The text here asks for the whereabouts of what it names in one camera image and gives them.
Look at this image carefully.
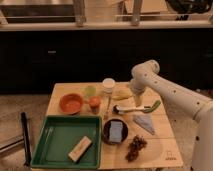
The yellow banana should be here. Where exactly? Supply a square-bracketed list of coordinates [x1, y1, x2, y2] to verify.
[112, 91, 132, 101]

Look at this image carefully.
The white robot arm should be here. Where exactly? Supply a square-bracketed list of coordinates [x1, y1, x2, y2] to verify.
[130, 60, 213, 171]

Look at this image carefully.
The green plastic tray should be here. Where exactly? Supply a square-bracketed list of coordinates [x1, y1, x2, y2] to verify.
[31, 115, 102, 169]

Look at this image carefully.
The grey triangular cloth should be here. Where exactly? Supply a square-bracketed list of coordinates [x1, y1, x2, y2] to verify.
[133, 115, 155, 135]

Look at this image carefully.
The wooden stick utensil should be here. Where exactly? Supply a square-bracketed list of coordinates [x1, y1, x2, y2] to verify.
[104, 96, 111, 120]

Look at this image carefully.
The white cup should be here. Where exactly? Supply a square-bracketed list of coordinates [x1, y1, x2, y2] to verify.
[102, 78, 115, 93]

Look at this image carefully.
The blue sponge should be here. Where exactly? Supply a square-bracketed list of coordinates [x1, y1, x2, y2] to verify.
[109, 121, 123, 143]

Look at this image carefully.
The wooden folding table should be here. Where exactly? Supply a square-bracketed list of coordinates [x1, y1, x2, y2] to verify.
[45, 83, 183, 171]

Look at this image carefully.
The orange cup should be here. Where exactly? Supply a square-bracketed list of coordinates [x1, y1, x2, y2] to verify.
[89, 96, 101, 114]

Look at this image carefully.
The brown dried fruit bunch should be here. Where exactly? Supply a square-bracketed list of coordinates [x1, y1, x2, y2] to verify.
[125, 135, 147, 162]

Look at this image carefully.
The dark brown bowl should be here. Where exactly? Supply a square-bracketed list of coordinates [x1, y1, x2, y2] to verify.
[102, 119, 128, 144]

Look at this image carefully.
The green cup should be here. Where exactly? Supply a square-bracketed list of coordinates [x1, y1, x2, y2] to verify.
[84, 86, 96, 97]

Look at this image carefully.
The orange bowl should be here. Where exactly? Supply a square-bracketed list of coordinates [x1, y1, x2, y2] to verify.
[59, 93, 84, 115]

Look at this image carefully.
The wooden block eraser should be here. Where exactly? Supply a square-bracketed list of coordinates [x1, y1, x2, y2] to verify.
[68, 136, 92, 162]

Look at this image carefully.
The black bar stand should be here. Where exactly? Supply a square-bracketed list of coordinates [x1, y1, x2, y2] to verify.
[21, 112, 31, 166]

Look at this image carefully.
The green handled dish brush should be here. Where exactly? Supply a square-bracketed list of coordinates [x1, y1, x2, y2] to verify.
[113, 100, 161, 115]

